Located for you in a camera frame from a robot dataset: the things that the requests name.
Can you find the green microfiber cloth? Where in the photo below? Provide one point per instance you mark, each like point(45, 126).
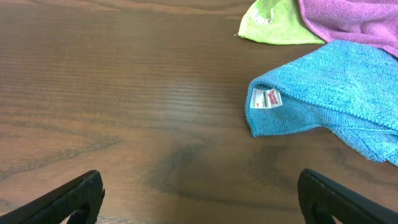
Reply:
point(276, 22)

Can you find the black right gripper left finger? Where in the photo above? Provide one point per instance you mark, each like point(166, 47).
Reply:
point(78, 201)

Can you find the blue microfiber cloth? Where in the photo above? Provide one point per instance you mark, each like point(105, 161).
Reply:
point(346, 87)

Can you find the purple microfiber cloth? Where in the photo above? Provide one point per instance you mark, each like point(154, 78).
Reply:
point(372, 22)

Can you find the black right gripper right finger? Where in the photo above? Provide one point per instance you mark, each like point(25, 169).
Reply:
point(323, 200)

